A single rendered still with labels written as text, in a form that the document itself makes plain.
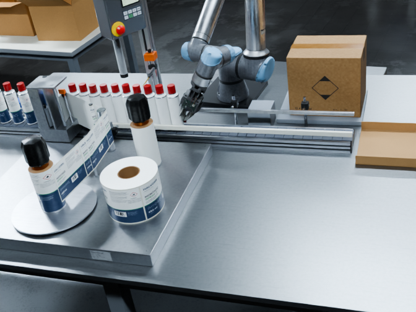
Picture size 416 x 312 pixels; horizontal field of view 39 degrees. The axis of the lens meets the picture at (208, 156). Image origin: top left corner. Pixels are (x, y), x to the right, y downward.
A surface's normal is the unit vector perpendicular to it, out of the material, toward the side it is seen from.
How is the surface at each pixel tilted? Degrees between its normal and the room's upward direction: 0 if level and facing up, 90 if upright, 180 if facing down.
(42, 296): 0
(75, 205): 0
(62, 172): 90
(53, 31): 90
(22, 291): 0
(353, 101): 90
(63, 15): 90
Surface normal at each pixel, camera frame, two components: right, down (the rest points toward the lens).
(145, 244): -0.13, -0.84
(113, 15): 0.61, 0.35
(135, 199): 0.27, 0.48
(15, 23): -0.38, 0.55
